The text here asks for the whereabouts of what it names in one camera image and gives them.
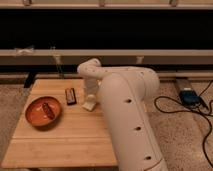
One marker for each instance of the orange ceramic bowl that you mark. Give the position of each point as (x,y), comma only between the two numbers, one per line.
(35,115)

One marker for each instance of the grey metal rail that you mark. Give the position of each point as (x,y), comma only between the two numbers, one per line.
(120,57)

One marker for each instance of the white sponge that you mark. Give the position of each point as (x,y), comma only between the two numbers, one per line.
(89,105)

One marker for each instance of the brown snack bar in bowl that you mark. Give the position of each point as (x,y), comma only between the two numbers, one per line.
(48,111)

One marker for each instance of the dark chocolate bar packet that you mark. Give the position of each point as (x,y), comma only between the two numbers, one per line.
(70,96)

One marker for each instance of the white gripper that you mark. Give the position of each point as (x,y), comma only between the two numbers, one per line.
(90,89)

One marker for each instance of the blue power box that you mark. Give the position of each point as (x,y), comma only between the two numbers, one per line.
(188,97)

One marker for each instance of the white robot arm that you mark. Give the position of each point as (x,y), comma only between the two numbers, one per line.
(120,91)

